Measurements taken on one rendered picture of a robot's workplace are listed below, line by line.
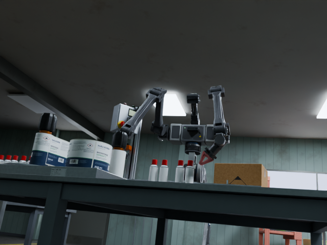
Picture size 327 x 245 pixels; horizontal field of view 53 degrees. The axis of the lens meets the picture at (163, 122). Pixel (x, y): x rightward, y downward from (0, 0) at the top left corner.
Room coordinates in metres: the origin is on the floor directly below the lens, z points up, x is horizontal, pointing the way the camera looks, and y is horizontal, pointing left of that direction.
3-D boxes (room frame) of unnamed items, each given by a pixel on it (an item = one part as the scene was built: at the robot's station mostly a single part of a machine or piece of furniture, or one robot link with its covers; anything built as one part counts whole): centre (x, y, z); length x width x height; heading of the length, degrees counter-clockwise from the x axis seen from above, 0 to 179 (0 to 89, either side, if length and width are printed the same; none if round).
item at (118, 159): (1.83, 0.23, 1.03); 0.09 x 0.09 x 0.30
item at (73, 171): (1.75, 0.48, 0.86); 0.80 x 0.67 x 0.05; 68
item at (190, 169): (1.95, -0.19, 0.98); 0.05 x 0.05 x 0.20
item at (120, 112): (2.24, 0.27, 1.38); 0.17 x 0.10 x 0.19; 123
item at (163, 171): (2.02, -0.03, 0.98); 0.05 x 0.05 x 0.20
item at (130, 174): (2.27, 0.19, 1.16); 0.04 x 0.04 x 0.67; 68
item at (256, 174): (2.16, -0.55, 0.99); 0.30 x 0.24 x 0.27; 63
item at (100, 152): (1.54, 0.33, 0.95); 0.20 x 0.20 x 0.14
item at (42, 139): (1.63, 0.59, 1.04); 0.09 x 0.09 x 0.29
